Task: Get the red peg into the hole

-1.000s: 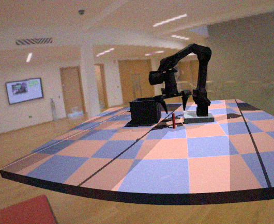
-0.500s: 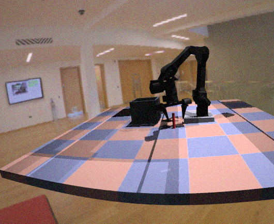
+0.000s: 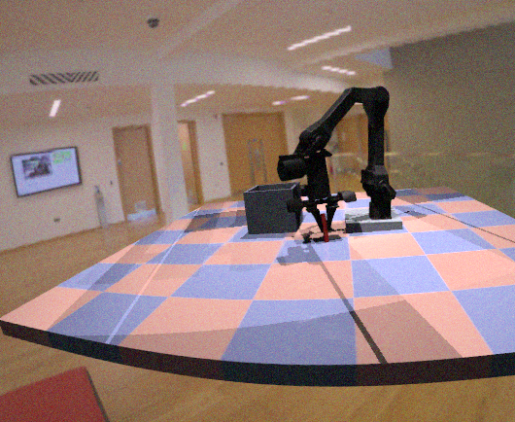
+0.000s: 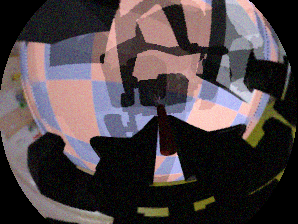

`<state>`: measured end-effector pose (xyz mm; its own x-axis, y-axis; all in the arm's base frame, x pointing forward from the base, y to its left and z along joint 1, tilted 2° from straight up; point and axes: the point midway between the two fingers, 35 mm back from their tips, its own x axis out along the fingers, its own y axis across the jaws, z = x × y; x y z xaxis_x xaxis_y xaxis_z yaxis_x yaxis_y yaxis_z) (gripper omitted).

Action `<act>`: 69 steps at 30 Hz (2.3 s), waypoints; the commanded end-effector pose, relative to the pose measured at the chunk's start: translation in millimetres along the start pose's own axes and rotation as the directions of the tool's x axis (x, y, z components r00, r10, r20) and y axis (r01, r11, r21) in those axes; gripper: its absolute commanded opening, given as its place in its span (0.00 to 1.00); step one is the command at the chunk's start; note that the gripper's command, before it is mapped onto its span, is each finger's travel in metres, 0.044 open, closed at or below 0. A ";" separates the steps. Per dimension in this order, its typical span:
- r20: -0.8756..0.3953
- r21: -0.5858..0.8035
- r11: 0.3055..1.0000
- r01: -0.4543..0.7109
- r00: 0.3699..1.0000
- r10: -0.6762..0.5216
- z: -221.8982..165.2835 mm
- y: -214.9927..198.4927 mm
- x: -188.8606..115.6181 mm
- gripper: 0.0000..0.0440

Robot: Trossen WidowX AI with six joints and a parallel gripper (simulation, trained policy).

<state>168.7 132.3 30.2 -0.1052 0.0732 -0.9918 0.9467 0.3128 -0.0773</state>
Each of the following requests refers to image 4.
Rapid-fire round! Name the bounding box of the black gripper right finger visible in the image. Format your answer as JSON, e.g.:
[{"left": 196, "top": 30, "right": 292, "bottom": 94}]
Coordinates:
[{"left": 168, "top": 115, "right": 247, "bottom": 181}]

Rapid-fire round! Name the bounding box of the dark red peg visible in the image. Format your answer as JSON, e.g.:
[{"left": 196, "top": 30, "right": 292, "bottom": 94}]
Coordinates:
[{"left": 157, "top": 105, "right": 177, "bottom": 156}]

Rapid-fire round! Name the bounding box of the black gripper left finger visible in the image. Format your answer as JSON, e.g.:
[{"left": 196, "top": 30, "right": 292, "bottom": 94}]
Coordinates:
[{"left": 89, "top": 116, "right": 158, "bottom": 185}]

